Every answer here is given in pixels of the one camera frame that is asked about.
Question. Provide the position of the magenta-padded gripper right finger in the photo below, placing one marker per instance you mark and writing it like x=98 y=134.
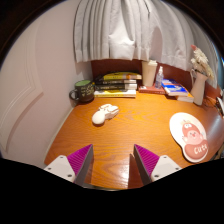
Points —
x=163 y=166

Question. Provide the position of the red book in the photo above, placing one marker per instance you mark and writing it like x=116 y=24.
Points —
x=148 y=90

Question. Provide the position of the cream tumbler cup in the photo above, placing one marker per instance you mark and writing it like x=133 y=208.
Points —
x=148 y=72

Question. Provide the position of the white device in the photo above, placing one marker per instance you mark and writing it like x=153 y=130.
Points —
x=221 y=105

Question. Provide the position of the blue book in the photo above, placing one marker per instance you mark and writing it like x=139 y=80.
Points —
x=175 y=88

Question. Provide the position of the dark mug with green inside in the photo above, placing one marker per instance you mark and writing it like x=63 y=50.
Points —
x=84 y=91

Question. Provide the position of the white curtain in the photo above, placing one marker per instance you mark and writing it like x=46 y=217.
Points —
x=126 y=30

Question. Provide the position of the black book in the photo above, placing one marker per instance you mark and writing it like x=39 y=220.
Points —
x=116 y=82
x=116 y=87

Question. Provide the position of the white flower bouquet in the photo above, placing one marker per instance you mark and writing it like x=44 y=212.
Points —
x=201 y=61

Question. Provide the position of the white and yellow book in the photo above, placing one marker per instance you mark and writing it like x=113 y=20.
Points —
x=115 y=93

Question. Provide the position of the white and pink cartoon mouse pad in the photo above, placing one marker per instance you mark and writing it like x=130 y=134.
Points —
x=188 y=133

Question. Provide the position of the yellow cover book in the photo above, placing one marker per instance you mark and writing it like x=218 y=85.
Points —
x=121 y=76

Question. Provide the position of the clear spray bottle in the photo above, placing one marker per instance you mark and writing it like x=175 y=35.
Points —
x=159 y=80

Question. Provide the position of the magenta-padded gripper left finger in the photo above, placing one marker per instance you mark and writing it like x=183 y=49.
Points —
x=63 y=166

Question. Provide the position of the orange book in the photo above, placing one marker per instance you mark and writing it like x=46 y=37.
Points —
x=186 y=98

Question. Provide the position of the white computer mouse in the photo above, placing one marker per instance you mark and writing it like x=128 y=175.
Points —
x=100 y=116

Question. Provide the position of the white pitcher vase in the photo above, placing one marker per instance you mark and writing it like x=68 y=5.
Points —
x=199 y=88

